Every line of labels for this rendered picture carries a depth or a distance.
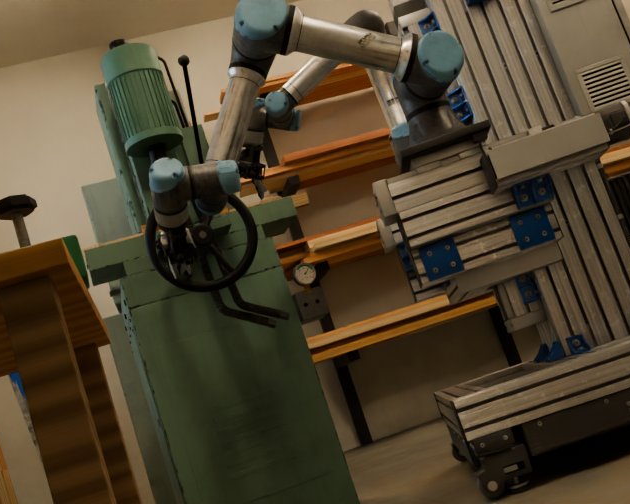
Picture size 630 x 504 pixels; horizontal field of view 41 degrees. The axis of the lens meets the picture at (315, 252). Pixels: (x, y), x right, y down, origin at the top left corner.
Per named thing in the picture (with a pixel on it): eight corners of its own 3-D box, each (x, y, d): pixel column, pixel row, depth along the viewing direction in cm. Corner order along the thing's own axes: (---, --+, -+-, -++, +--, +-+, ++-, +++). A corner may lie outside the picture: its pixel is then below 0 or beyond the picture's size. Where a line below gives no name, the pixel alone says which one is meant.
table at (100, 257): (86, 263, 215) (80, 241, 216) (92, 286, 244) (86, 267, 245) (305, 204, 231) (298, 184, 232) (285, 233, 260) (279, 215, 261)
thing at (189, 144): (191, 170, 271) (178, 128, 274) (189, 179, 280) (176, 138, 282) (216, 164, 274) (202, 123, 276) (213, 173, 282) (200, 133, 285)
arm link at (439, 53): (452, 61, 207) (236, 11, 201) (472, 33, 193) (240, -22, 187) (446, 105, 204) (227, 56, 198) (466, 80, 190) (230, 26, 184)
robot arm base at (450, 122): (467, 145, 215) (453, 110, 217) (472, 128, 200) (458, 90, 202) (411, 164, 216) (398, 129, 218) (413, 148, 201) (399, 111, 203)
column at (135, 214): (154, 291, 260) (91, 84, 272) (152, 304, 282) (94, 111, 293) (222, 272, 267) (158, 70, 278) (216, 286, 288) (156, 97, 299)
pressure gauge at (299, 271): (300, 293, 228) (291, 265, 229) (297, 296, 231) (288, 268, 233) (321, 287, 229) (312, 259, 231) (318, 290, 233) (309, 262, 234)
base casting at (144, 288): (127, 310, 223) (117, 278, 225) (127, 339, 278) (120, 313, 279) (283, 265, 235) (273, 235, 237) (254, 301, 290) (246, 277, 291)
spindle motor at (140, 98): (127, 143, 242) (98, 48, 247) (127, 164, 259) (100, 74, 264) (185, 130, 247) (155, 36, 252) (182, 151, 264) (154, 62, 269)
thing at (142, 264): (126, 276, 225) (122, 262, 226) (127, 291, 245) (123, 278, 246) (265, 237, 236) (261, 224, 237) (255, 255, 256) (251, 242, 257)
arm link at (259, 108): (267, 99, 274) (242, 96, 275) (263, 133, 277) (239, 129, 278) (272, 99, 282) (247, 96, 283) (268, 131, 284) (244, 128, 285)
